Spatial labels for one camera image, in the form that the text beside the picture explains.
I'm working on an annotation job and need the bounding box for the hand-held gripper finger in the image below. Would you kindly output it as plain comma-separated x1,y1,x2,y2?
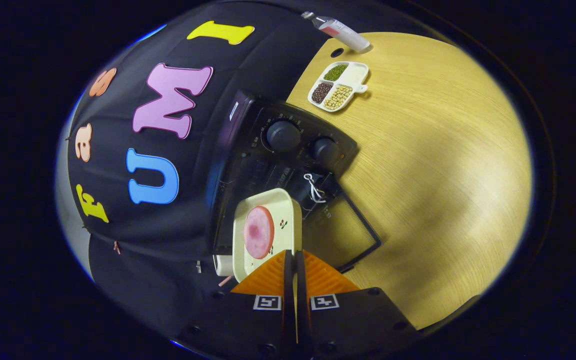
295,250,421,360
175,250,299,360

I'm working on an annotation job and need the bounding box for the pink ham slice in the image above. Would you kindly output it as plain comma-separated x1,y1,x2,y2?
243,205,275,260

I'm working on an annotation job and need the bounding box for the cream rectangular tray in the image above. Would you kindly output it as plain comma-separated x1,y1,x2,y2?
231,188,303,284

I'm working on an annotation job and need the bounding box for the black toaster oven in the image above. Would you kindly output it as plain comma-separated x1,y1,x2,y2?
208,89,383,273

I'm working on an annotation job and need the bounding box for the white slot toaster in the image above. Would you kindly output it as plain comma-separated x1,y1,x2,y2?
213,255,235,277

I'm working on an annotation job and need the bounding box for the white divided bean dish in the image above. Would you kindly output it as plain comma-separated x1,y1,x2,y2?
307,61,370,112

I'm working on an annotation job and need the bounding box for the clear bottle red label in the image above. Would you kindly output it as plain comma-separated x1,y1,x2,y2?
301,11,371,52

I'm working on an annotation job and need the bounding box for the white string loop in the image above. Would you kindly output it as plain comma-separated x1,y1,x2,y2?
303,173,327,204

